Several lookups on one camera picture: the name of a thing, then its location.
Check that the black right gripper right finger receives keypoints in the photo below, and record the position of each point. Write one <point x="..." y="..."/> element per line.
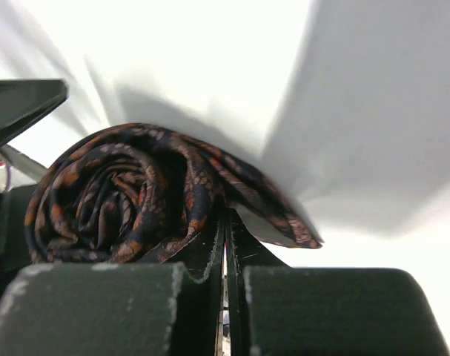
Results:
<point x="275" y="309"/>

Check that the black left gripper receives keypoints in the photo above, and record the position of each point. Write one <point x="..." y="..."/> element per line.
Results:
<point x="23" y="103"/>

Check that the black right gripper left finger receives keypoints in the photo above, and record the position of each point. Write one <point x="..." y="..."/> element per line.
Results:
<point x="106" y="309"/>

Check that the dark brown paisley tie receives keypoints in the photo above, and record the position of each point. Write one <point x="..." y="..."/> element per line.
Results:
<point x="141" y="193"/>

